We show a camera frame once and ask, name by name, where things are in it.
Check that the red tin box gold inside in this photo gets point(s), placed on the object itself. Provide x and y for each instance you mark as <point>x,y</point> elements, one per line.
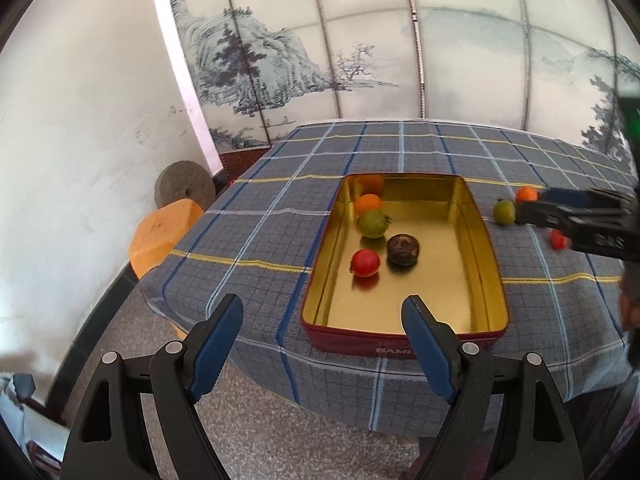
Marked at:
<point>430,280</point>

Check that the round grey millstone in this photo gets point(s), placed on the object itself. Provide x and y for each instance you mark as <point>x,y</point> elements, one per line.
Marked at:
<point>182,182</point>

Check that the green tomato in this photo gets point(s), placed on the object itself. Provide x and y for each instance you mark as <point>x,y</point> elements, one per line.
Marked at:
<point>504,211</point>
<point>373,223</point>

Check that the orange tomato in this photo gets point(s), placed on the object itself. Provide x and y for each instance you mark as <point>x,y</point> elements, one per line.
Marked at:
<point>526,193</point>
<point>368,203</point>

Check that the dark brown round fruit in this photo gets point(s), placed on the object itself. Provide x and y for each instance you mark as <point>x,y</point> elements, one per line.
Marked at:
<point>403,249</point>

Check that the red tomato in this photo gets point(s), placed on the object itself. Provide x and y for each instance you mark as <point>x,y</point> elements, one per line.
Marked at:
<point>365,262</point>
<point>558,240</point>

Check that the grey plaid tablecloth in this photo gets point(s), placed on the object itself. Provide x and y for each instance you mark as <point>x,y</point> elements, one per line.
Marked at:
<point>260,230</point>

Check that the landscape painted folding screen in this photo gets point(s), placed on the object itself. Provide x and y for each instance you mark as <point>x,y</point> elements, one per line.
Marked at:
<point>380,40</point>

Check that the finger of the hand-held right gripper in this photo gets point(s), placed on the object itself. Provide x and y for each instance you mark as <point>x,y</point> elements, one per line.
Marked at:
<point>585,197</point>
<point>595,232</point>

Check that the person's dark clothing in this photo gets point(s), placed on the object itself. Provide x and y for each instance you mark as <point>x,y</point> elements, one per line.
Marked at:
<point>607,420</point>

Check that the orange wooden stool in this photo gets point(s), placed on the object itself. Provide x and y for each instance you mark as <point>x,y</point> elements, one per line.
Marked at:
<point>160,235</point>

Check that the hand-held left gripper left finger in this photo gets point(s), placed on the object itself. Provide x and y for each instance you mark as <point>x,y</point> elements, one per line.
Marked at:
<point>220,340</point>

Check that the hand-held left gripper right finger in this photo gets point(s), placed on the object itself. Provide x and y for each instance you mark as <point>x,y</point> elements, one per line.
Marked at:
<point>427,345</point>

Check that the person's right forearm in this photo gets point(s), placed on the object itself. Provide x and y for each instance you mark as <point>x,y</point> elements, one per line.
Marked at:
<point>631,300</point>

